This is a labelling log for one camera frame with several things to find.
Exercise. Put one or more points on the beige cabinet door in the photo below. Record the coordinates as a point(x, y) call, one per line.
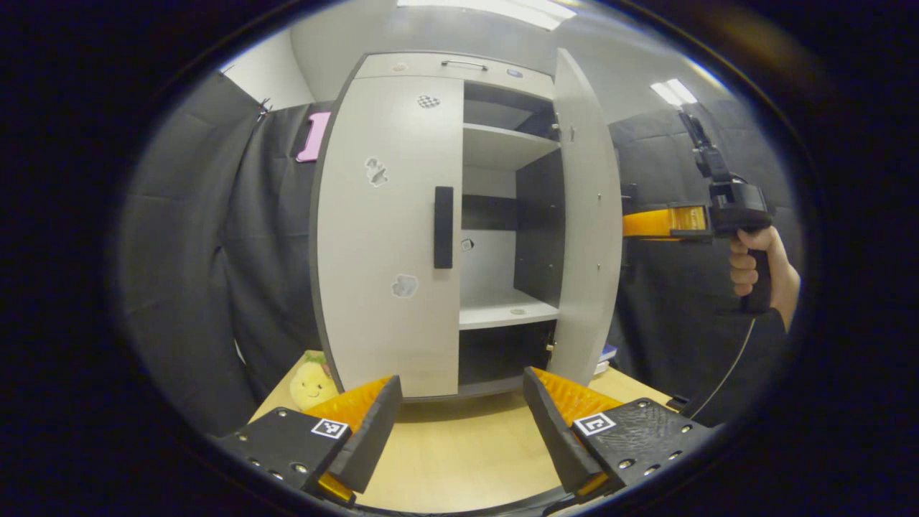
point(585, 215)
point(388, 301)

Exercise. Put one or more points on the beige cabinet shelf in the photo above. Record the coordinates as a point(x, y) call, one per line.
point(502, 312)
point(502, 147)

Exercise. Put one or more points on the yellow plush toy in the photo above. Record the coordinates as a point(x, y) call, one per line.
point(312, 384)

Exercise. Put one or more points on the blue book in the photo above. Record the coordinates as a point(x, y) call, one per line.
point(610, 352)

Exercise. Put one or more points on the small black clip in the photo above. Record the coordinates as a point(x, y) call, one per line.
point(678, 402)

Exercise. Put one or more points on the beige double-door shoe cabinet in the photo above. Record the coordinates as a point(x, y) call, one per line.
point(538, 230)

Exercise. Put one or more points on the white book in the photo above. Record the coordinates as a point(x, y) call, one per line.
point(602, 368)

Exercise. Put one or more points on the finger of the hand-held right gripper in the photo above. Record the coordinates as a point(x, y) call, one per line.
point(660, 222)

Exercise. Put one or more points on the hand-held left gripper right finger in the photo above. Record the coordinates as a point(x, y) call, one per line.
point(556, 438)

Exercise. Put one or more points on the metal cloth clip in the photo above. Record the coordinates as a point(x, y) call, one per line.
point(264, 110)

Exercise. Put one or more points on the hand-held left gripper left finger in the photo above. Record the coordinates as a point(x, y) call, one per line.
point(370, 438)

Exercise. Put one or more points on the large ceiling light panel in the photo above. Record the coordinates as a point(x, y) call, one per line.
point(502, 8)

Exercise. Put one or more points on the black backdrop cloth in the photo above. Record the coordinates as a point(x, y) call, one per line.
point(201, 251)

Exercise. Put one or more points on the small ceiling light panel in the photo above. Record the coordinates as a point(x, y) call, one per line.
point(673, 92)

